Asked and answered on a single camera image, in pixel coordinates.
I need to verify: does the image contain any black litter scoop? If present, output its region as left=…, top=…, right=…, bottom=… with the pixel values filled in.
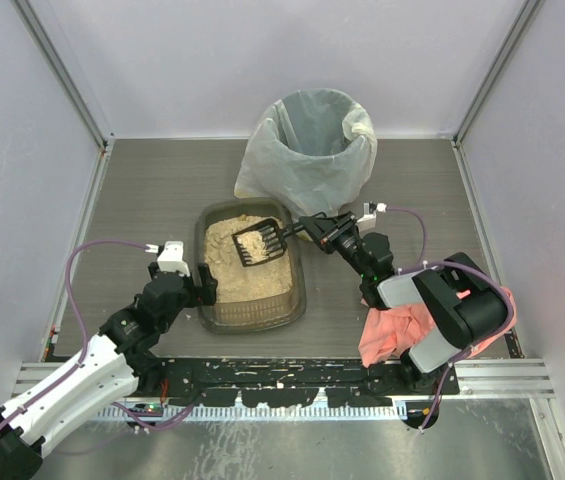
left=231, top=217, right=305, bottom=268

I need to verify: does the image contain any bin with white bag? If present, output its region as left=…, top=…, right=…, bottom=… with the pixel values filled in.
left=234, top=88, right=378, bottom=219

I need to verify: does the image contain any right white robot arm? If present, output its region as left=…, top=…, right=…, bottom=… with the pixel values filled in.
left=298, top=213, right=516, bottom=386

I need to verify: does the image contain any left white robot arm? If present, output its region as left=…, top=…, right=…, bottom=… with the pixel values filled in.
left=0, top=263, right=218, bottom=479

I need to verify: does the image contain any beige cat litter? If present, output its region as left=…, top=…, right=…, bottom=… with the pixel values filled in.
left=204, top=214, right=293, bottom=303

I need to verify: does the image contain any pink cloth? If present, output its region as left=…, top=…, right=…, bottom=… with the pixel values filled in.
left=357, top=287, right=518, bottom=367

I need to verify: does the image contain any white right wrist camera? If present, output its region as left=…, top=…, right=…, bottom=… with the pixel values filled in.
left=356, top=202, right=387, bottom=232

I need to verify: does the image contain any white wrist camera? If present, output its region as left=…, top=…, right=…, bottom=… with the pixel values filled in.
left=356, top=202, right=387, bottom=232
left=144, top=241, right=191, bottom=277

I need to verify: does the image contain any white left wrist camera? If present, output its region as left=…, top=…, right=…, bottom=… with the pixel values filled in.
left=144, top=241, right=191, bottom=277

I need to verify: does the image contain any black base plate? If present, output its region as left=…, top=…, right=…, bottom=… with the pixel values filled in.
left=130, top=357, right=444, bottom=408

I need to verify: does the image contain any white slotted cable duct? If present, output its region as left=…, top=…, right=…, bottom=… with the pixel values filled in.
left=91, top=402, right=409, bottom=422

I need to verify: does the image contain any right aluminium frame post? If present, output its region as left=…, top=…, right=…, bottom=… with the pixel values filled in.
left=452, top=0, right=545, bottom=148

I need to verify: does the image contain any aluminium frame post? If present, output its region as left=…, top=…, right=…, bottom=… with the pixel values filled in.
left=452, top=0, right=545, bottom=148
left=11, top=0, right=110, bottom=150

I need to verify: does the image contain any left aluminium frame post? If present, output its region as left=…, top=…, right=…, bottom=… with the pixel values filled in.
left=11, top=0, right=110, bottom=150

